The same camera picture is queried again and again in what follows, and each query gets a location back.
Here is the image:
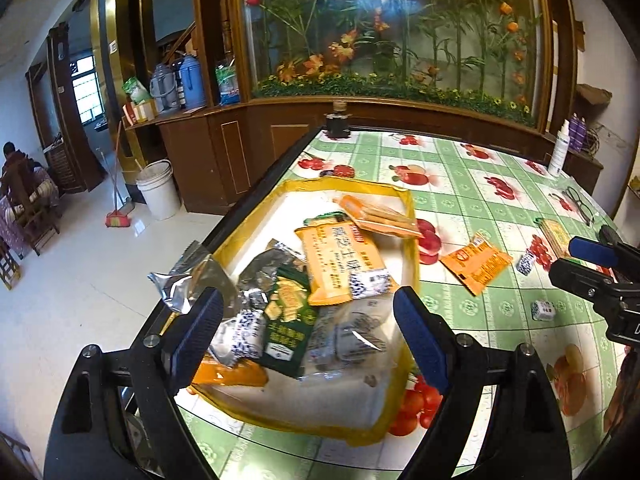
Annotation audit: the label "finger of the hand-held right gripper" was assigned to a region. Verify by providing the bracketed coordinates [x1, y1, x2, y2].
[568, 236, 622, 267]
[548, 257, 628, 311]

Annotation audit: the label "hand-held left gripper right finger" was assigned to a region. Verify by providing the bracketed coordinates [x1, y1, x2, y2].
[392, 286, 572, 480]

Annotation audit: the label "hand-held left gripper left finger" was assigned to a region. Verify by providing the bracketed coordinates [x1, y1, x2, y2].
[44, 286, 226, 480]

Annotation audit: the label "orange foil packet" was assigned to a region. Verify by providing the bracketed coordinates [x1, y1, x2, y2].
[191, 354, 269, 397]

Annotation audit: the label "silver foil packet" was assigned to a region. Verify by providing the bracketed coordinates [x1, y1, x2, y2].
[237, 249, 307, 307]
[147, 241, 237, 322]

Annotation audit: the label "clear plastic snack packet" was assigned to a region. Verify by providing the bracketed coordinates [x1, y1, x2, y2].
[304, 299, 402, 372]

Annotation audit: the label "dark green snack packet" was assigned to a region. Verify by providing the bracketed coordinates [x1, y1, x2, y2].
[261, 266, 322, 380]

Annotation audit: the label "small orange snack packet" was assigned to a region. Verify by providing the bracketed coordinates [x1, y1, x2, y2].
[439, 234, 514, 297]

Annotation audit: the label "clear yellow-rimmed storage bag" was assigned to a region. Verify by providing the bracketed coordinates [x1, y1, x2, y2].
[191, 176, 422, 448]

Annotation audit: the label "large orange snack packet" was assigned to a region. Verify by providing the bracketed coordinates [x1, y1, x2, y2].
[294, 221, 387, 307]

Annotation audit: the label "orange label cracker packet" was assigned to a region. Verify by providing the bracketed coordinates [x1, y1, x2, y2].
[333, 194, 425, 239]

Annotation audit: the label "thin green-edged biscuit packet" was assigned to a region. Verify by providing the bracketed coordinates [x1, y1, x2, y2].
[534, 216, 574, 262]

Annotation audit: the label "black eyeglasses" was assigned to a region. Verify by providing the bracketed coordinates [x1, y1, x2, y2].
[561, 186, 597, 227]

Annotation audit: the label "white spray bottle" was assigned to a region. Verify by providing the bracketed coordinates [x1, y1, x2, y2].
[547, 118, 571, 177]

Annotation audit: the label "purple bottle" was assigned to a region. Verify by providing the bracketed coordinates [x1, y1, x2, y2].
[567, 113, 587, 154]

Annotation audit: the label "green fruit-print tablecloth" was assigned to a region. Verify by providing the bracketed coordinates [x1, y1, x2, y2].
[175, 127, 633, 476]

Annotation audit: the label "red broom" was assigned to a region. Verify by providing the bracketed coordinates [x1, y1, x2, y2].
[104, 119, 136, 229]

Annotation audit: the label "white plastic bucket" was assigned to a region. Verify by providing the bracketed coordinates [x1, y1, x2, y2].
[135, 159, 183, 222]

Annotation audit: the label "wooden sideboard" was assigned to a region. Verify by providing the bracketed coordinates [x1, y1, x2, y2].
[122, 102, 311, 216]

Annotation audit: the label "wooden stool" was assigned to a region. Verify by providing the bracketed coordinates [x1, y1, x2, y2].
[0, 239, 24, 292]

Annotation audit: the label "wooden chair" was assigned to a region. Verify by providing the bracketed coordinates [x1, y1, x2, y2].
[1, 169, 62, 257]

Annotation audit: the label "orange cardboard box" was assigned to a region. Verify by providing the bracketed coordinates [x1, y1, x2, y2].
[124, 99, 159, 126]

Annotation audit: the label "small black jar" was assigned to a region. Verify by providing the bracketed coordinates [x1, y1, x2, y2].
[324, 101, 354, 140]

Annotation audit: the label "grey thermos flask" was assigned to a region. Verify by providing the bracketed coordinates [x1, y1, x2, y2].
[149, 62, 177, 114]

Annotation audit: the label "green plastic bag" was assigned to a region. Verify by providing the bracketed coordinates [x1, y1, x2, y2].
[122, 76, 152, 107]

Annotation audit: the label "blue thermos flask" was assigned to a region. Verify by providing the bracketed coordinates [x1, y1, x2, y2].
[178, 53, 207, 111]

